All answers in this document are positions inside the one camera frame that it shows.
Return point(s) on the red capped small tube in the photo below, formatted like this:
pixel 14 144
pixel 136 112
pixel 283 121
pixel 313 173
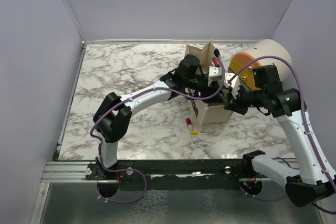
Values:
pixel 189 124

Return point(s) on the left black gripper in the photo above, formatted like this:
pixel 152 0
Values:
pixel 207 89

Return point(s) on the yellow white pen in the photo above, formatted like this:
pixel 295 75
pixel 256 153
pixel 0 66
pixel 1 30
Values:
pixel 203 133

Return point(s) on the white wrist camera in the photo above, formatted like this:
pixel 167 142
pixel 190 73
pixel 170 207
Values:
pixel 214 74
pixel 231 83

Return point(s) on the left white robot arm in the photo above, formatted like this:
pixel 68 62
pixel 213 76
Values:
pixel 113 116

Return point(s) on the aluminium frame rail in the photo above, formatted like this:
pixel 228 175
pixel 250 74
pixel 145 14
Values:
pixel 65 171

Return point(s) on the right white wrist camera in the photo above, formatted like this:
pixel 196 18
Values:
pixel 231 83

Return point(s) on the beige canvas bag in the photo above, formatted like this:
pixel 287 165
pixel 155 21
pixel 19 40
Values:
pixel 209 113

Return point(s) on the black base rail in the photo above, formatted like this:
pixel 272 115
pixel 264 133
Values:
pixel 169 183

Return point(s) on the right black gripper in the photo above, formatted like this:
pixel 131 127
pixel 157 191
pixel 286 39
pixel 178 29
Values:
pixel 235 104

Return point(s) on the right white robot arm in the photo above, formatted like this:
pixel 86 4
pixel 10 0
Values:
pixel 315 178

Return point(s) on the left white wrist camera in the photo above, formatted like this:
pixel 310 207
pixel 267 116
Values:
pixel 214 74

